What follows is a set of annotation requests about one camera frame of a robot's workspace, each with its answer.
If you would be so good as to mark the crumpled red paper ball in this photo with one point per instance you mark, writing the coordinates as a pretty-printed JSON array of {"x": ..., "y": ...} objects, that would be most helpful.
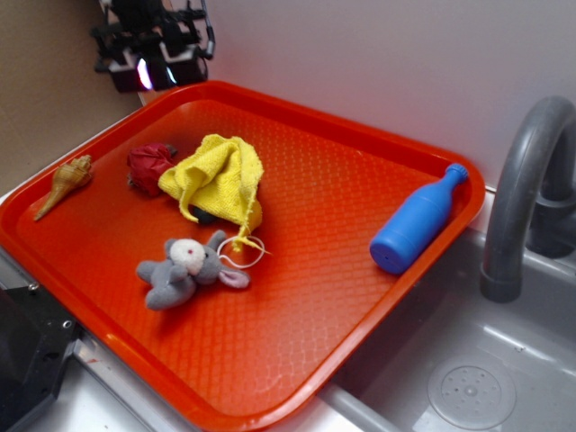
[{"x": 147, "y": 164}]

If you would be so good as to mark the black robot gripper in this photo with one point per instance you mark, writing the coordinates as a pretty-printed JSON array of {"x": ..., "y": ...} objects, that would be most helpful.
[{"x": 184, "y": 38}]

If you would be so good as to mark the yellow cloth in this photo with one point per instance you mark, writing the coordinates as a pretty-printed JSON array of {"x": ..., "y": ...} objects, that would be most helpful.
[{"x": 221, "y": 178}]

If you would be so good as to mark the blue plastic bottle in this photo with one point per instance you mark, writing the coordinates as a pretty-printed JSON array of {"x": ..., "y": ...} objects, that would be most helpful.
[{"x": 410, "y": 230}]

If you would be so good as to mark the grey plush mouse toy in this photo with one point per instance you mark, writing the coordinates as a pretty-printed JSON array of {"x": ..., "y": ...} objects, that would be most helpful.
[{"x": 188, "y": 264}]

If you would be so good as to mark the red plastic tray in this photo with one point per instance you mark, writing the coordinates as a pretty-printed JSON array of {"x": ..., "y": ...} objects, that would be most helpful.
[{"x": 237, "y": 360}]

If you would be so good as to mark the grey sink faucet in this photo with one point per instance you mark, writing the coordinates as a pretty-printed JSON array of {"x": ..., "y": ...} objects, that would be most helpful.
[{"x": 534, "y": 206}]

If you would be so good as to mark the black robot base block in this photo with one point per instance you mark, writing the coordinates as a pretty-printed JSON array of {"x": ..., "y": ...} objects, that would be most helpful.
[{"x": 38, "y": 335}]

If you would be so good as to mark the grey plastic sink basin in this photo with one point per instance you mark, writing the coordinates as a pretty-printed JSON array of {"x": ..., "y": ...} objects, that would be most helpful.
[{"x": 447, "y": 359}]

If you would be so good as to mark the tan spiral seashell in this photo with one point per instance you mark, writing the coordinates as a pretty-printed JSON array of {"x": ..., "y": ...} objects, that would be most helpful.
[{"x": 67, "y": 178}]

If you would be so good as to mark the small dark object under cloth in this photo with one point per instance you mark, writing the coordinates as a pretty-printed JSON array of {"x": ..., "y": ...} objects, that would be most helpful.
[{"x": 203, "y": 216}]

